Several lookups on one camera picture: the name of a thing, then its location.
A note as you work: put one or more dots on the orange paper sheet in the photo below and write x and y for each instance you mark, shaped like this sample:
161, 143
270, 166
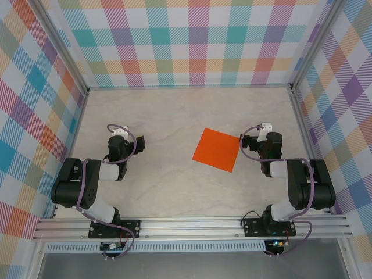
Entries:
216, 149

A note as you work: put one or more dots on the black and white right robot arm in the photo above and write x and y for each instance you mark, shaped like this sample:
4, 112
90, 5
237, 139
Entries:
316, 189

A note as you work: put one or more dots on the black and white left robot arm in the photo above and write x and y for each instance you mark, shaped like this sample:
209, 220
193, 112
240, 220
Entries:
72, 189

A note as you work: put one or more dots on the small circuit board green light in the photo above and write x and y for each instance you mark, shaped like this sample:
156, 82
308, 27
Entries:
277, 243

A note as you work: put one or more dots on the small black circuit board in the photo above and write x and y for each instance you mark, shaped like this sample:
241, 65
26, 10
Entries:
112, 246

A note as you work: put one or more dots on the grey metal plate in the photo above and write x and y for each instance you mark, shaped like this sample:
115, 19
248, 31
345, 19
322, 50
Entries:
189, 266

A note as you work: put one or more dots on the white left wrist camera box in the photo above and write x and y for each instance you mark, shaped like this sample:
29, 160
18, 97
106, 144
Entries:
120, 130

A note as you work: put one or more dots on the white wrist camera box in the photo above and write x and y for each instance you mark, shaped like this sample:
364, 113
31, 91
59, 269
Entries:
266, 127
120, 130

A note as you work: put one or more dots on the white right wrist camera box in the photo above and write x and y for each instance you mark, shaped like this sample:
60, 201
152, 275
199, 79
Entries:
266, 127

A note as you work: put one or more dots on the aluminium side frame bar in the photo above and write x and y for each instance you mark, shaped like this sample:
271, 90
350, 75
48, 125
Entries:
76, 130
303, 130

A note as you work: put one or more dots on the thin aluminium frame bar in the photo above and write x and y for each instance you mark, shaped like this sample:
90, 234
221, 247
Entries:
189, 86

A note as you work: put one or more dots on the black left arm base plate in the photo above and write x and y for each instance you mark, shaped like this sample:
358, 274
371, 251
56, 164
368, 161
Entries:
133, 228

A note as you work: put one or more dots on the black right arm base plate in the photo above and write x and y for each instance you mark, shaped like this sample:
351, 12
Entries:
250, 228

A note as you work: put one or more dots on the aluminium mounting rail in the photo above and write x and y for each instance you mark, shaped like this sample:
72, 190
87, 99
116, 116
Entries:
189, 228

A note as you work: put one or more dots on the aluminium frame post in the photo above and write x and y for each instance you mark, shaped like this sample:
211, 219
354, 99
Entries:
312, 49
67, 49

